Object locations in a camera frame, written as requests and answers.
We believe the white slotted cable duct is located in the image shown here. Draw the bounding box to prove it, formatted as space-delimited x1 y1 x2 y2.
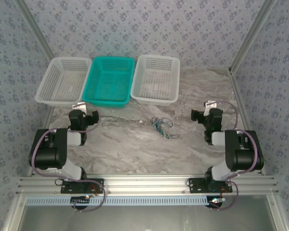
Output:
26 195 209 207

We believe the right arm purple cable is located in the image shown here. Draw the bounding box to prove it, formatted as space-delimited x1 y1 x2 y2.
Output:
210 100 259 211

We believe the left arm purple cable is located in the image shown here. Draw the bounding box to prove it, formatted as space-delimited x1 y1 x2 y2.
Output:
29 109 107 213

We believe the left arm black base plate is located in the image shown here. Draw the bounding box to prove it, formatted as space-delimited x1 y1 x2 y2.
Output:
60 178 105 194

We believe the thin white cable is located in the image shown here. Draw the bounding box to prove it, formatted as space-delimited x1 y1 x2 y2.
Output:
151 119 170 139

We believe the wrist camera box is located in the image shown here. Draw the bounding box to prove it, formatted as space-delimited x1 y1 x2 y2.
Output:
72 102 86 113
203 100 218 114

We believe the aluminium mounting rail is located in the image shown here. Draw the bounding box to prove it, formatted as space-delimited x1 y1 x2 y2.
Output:
16 175 279 195

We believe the grey metal panel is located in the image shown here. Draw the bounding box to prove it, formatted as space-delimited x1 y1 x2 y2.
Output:
3 204 289 231

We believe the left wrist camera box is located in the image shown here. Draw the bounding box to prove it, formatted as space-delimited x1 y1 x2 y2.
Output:
72 102 86 113

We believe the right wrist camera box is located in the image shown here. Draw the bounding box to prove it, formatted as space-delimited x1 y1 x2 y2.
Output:
203 100 218 114

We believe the small controller board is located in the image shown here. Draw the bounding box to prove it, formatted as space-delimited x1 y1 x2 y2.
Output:
206 197 226 208
70 195 91 205

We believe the thin green cable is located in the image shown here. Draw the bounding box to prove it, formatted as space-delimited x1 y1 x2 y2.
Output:
151 116 174 135
158 128 181 141

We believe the white perforated plastic basket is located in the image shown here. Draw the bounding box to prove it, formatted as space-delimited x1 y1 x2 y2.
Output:
130 54 181 107
35 57 92 108

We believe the aluminium table edge rail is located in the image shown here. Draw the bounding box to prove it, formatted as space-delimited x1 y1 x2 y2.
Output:
228 71 266 175
26 105 54 178

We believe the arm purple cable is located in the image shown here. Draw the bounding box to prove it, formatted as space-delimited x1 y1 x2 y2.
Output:
210 100 259 211
29 109 107 213

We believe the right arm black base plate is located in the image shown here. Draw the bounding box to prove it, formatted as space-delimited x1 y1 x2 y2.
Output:
188 177 233 194

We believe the aluminium frame post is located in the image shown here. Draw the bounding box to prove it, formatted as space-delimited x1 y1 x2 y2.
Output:
228 0 278 74
14 0 55 61

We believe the teal perforated plastic basket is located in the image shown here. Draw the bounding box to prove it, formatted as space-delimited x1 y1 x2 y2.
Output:
81 56 135 109

